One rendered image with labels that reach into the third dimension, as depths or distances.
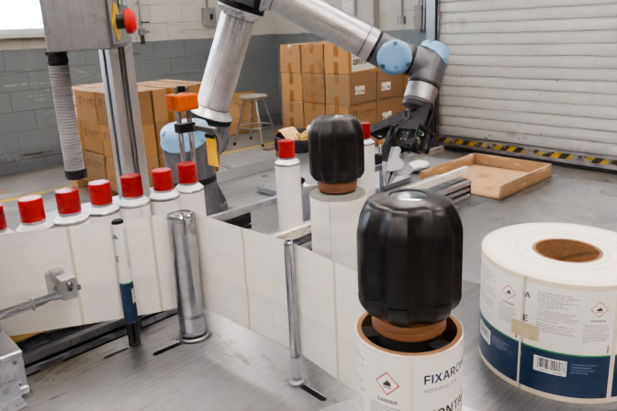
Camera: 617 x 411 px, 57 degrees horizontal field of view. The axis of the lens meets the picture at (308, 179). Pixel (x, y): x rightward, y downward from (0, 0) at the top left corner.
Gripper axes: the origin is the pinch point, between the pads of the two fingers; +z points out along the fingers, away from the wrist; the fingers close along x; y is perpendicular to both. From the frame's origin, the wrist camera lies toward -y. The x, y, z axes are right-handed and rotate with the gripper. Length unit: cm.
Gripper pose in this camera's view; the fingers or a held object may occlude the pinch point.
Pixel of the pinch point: (386, 179)
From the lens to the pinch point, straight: 140.5
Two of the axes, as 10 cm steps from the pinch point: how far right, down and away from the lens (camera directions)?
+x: 6.5, 3.0, 7.0
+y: 6.9, 1.6, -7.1
